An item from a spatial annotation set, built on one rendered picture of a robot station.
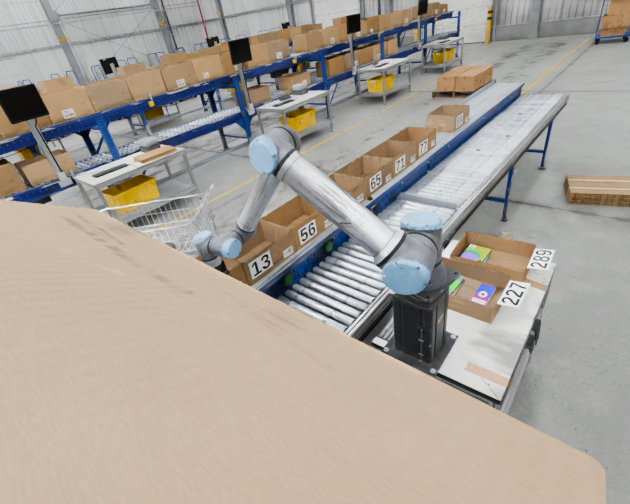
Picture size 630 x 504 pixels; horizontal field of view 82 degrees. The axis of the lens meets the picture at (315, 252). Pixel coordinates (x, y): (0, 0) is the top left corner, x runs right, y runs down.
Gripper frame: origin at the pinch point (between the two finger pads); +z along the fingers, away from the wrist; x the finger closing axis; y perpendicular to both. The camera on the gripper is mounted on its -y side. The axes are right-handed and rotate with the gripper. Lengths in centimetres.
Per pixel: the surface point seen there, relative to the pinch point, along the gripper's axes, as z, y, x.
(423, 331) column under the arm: 4, 35, -93
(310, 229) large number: 1, 74, 4
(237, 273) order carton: -2.9, 15.6, 4.9
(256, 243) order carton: 7, 51, 32
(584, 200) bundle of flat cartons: 94, 361, -112
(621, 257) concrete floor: 98, 275, -154
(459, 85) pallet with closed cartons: 74, 785, 194
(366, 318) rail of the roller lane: 23, 44, -56
